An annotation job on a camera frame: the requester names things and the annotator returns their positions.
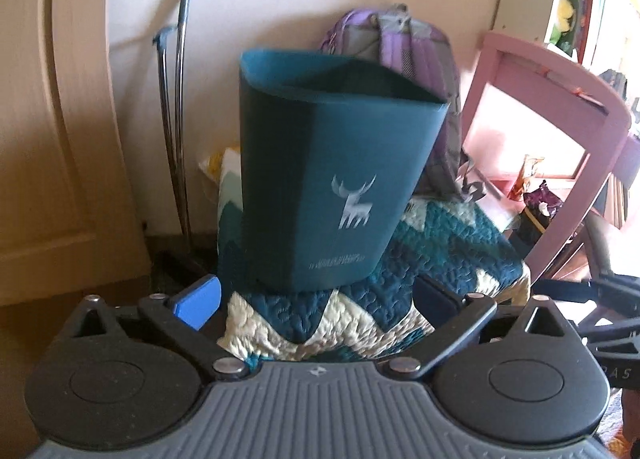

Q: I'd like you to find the teal deer trash bin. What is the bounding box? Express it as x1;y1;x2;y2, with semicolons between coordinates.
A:
240;49;448;292

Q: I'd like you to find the teal white zigzag quilt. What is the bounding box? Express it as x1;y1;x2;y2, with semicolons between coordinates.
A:
206;147;530;367

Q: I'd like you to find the beige wooden door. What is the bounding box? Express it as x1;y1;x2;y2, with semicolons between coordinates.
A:
1;0;150;305

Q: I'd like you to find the pink wooden chair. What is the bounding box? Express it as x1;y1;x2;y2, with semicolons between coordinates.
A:
462;31;631;279

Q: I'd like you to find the chrome pole stand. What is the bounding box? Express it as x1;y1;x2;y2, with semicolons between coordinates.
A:
153;0;202;280

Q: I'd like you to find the purple grey backpack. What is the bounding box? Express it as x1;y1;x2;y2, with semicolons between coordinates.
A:
319;2;486;204

